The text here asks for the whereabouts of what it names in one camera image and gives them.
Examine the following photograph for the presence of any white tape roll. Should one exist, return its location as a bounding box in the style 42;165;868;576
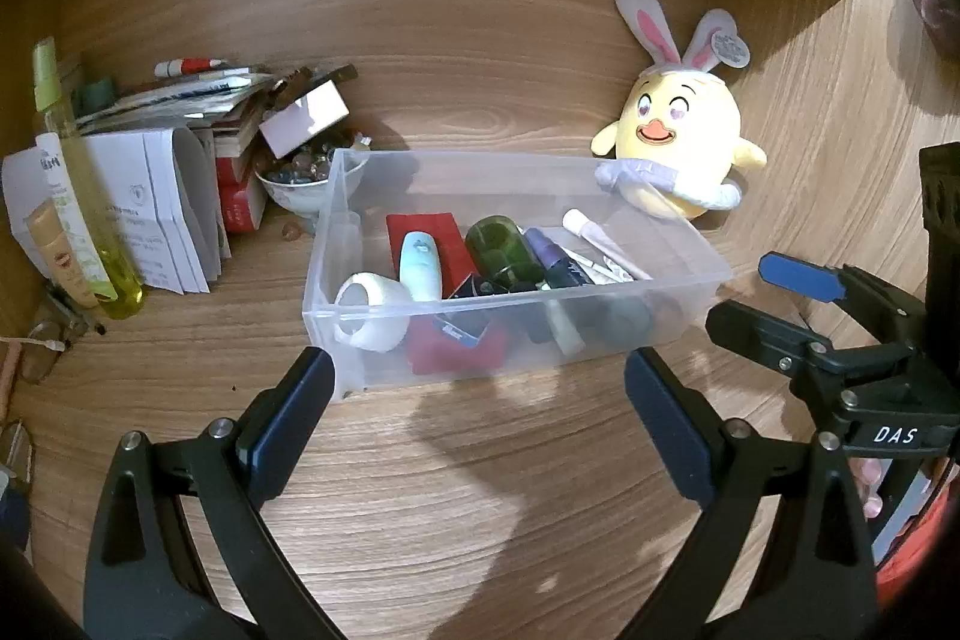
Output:
334;272;412;352

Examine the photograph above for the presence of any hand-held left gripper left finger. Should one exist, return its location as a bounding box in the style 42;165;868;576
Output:
82;346;336;640

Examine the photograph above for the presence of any person's right hand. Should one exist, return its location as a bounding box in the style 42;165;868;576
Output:
851;456;886;521

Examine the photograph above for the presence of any red box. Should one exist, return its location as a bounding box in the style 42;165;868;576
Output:
216;156;267;235

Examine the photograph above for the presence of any small teal item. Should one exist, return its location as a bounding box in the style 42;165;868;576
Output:
81;77;115;115

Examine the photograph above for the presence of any clear plastic storage box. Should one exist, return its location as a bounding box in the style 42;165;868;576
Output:
302;147;736;401

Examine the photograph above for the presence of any dark brown round item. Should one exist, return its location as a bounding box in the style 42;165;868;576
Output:
907;0;960;60

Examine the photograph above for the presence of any red and white marker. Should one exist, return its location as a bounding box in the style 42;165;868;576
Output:
154;56;226;79

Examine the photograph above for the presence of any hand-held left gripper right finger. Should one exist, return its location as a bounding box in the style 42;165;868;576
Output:
624;346;878;640

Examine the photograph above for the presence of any yellow chick plush toy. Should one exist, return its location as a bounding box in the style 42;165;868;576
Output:
590;0;768;221

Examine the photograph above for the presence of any person's red clothing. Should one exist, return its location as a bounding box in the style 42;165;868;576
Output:
874;460;960;603

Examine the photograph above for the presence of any white tube with orange label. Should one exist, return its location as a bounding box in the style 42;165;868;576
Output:
22;131;113;310

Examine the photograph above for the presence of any small blue item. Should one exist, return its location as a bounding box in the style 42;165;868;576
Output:
435;317;488;348

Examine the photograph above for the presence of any white bowl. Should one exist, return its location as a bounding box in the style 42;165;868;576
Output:
253;149;372;214

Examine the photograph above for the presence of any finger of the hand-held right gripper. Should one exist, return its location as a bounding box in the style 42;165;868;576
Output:
705;300;912;386
757;250;931;348

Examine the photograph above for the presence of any red packet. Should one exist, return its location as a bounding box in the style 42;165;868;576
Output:
386;211;511;377

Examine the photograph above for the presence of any white pen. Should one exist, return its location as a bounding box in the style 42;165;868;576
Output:
562;209;653;283

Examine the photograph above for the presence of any teal tape roll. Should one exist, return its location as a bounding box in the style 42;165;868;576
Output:
600;299;653;345

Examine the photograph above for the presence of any stack of books and papers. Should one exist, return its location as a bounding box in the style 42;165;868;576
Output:
75;62;301;161

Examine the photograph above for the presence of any yellow green spray bottle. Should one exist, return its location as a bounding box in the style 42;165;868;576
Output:
31;36;147;320

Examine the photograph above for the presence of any wooden handled tool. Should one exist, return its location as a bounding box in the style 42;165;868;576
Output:
0;340;23;420

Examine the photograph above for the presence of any pale green tube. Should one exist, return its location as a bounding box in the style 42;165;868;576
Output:
544;295;587;356

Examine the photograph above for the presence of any tube with light blue cap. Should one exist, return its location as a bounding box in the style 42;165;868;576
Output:
397;230;443;304

